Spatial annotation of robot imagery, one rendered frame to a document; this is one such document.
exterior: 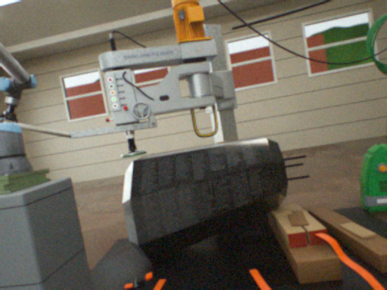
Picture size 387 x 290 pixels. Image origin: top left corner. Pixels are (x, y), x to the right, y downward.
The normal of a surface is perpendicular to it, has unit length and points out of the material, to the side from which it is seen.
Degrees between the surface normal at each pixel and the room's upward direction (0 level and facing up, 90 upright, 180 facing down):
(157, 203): 90
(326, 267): 90
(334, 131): 90
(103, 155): 90
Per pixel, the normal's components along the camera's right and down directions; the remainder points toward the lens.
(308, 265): -0.09, 0.08
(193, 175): -0.12, -0.65
